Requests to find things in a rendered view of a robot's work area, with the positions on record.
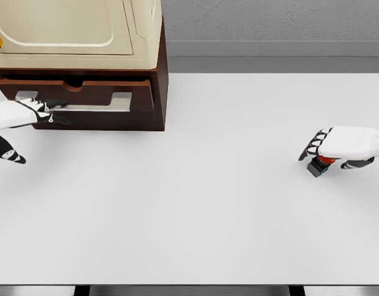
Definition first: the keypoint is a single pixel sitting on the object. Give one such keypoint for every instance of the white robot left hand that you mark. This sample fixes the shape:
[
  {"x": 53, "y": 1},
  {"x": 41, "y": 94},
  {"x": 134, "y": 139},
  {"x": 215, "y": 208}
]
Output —
[{"x": 13, "y": 114}]

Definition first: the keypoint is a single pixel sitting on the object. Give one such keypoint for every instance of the cream cabinet unit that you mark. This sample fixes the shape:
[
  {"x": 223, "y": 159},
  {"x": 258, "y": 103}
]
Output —
[{"x": 69, "y": 24}]

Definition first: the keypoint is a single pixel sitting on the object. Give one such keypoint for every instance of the black switch with red button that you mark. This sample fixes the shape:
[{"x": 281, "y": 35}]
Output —
[{"x": 314, "y": 169}]

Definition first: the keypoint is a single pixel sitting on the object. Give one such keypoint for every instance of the brown wooden cabinet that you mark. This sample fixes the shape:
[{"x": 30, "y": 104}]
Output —
[{"x": 160, "y": 92}]

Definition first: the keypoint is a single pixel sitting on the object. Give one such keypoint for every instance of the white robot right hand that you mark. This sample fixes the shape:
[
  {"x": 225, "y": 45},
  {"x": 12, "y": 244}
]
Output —
[{"x": 347, "y": 142}]

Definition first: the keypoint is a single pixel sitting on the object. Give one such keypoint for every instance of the brown wooden drawer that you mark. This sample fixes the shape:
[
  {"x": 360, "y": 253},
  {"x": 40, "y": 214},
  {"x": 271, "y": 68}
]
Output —
[{"x": 94, "y": 91}]

